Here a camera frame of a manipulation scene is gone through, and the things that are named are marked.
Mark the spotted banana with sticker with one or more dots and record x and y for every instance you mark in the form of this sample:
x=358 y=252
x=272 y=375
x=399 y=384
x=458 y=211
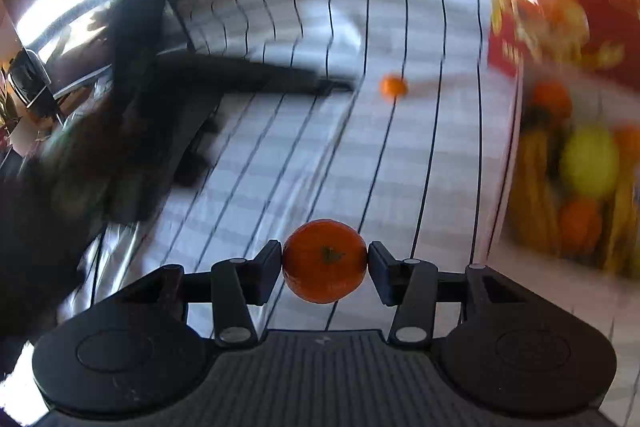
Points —
x=620 y=222

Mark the orange mandarin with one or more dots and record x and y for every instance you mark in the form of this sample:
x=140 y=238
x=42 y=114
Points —
x=628 y=142
x=310 y=272
x=580 y=224

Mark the mandarin with green leaves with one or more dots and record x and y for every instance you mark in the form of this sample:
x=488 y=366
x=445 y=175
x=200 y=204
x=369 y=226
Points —
x=550 y=99

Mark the pink cardboard box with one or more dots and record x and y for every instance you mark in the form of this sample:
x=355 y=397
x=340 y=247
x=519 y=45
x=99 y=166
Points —
x=511 y=157

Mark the long spotted banana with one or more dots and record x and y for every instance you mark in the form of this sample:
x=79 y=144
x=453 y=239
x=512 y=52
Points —
x=535 y=187

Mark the small orange kumquat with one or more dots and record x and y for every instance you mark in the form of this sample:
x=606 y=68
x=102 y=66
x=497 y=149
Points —
x=393 y=87

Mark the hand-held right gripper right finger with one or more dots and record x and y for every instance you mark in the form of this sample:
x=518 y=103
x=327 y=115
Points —
x=381 y=274

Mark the green pear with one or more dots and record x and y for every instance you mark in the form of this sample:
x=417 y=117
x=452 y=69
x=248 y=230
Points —
x=590 y=162

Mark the dark round object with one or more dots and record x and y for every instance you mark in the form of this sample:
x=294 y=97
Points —
x=30 y=82

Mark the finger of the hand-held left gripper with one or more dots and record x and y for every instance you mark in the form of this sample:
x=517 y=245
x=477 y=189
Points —
x=280 y=79
x=197 y=142

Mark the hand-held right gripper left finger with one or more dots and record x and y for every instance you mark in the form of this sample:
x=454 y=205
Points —
x=270 y=272

